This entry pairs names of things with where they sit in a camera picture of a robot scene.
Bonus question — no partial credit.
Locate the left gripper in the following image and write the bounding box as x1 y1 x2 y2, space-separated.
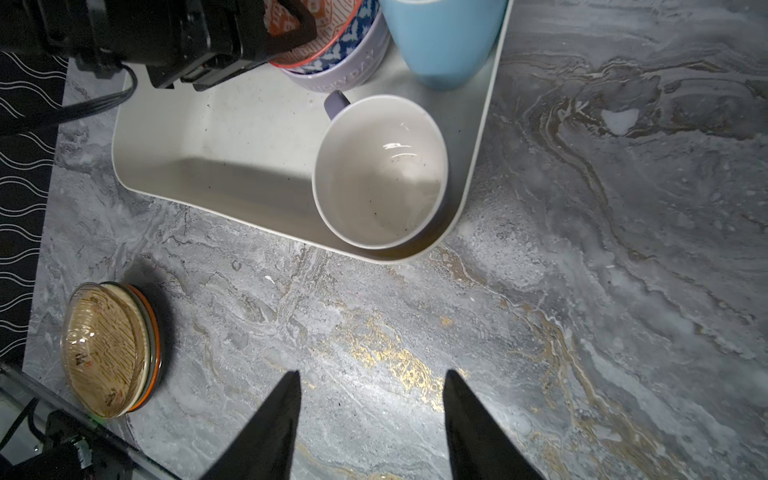
1 1 317 91

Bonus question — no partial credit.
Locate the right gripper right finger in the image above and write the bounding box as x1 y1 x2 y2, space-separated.
442 370 543 479

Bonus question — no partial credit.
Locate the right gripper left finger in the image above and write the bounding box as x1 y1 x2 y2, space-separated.
203 371 301 480

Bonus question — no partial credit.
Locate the red patterned bowl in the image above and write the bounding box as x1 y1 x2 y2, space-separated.
269 0 379 75

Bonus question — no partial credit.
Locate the lavender bowl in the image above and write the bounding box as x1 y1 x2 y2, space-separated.
282 12 391 93

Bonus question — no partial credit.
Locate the lavender mug white inside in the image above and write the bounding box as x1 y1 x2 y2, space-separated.
312 91 450 250

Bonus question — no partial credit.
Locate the light blue mug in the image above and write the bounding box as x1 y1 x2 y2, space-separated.
380 0 508 91

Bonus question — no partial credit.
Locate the yellow-brown ceramic plate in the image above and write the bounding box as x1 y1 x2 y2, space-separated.
60 282 164 419

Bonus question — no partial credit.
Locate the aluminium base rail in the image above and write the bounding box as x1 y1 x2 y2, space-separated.
1 363 177 479

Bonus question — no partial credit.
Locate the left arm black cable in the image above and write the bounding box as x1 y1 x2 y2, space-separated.
0 62 139 138

